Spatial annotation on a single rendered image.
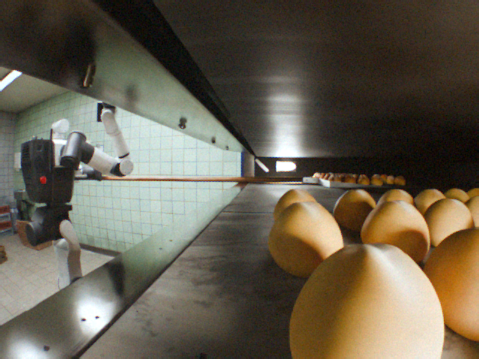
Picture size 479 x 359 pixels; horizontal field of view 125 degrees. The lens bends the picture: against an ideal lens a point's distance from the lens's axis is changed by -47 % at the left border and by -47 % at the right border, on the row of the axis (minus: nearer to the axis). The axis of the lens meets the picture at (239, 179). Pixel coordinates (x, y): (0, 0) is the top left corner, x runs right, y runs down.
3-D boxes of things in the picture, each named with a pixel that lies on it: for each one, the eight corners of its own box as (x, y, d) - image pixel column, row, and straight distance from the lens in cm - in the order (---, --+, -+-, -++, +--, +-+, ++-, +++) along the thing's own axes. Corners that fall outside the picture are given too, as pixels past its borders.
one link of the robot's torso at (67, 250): (78, 306, 136) (56, 224, 118) (59, 296, 149) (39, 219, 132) (93, 294, 144) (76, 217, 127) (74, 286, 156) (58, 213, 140)
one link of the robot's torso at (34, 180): (38, 212, 105) (38, 125, 105) (19, 204, 136) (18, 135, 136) (87, 204, 119) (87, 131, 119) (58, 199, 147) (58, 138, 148)
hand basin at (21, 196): (37, 222, 496) (34, 175, 486) (25, 226, 479) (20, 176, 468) (28, 219, 536) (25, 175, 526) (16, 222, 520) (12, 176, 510)
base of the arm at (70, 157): (86, 166, 101) (66, 154, 97) (72, 176, 111) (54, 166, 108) (93, 138, 110) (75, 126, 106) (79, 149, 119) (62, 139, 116)
